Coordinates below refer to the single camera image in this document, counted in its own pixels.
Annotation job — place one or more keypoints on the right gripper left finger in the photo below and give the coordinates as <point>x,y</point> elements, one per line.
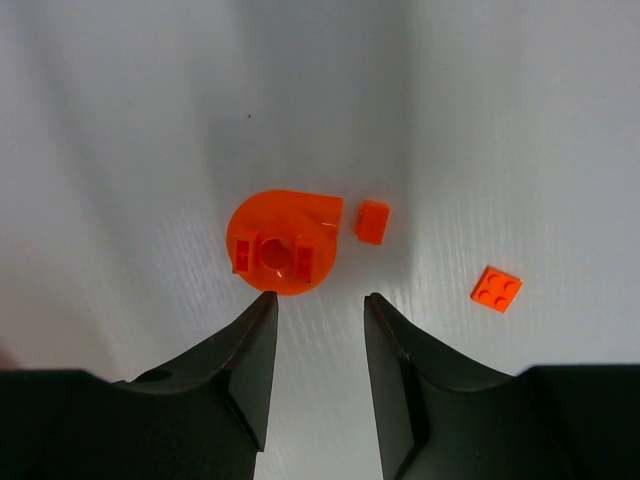
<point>202,415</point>

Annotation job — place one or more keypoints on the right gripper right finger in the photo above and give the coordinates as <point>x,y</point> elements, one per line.
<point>441,415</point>

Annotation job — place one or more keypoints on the small orange lego tile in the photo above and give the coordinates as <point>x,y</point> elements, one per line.
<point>496,289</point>

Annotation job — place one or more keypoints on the small orange lego piece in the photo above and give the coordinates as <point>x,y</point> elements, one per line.
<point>372,222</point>

